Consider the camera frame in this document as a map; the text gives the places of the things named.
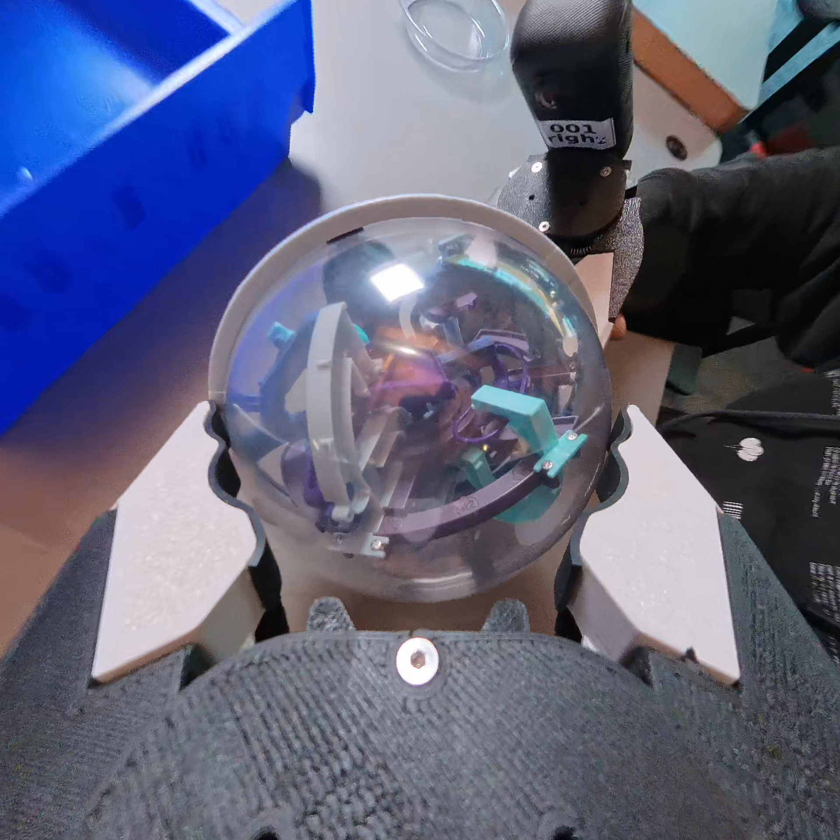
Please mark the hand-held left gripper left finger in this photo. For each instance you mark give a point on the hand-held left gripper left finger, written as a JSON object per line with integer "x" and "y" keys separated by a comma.
{"x": 170, "y": 525}

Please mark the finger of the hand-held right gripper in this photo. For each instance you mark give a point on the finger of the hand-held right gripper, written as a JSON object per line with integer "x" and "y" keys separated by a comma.
{"x": 600, "y": 282}

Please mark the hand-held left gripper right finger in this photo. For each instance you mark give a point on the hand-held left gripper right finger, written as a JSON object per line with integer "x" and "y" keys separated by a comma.
{"x": 656, "y": 525}

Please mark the clear maze ball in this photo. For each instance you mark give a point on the clear maze ball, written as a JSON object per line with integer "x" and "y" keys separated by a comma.
{"x": 407, "y": 407}

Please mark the person's right forearm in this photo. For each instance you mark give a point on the person's right forearm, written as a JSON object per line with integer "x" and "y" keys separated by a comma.
{"x": 735, "y": 249}

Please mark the person's right hand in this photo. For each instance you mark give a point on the person's right hand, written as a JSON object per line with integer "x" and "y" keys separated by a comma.
{"x": 618, "y": 327}

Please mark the grey desk orange edge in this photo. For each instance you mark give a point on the grey desk orange edge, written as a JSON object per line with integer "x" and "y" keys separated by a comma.
{"x": 689, "y": 72}

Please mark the black desk grommet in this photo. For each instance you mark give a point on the black desk grommet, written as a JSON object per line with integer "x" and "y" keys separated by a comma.
{"x": 676, "y": 148}

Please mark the clear plastic dish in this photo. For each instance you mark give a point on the clear plastic dish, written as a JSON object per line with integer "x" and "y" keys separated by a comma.
{"x": 453, "y": 33}

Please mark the blue plastic bin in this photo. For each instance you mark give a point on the blue plastic bin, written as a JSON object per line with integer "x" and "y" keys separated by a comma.
{"x": 98, "y": 164}

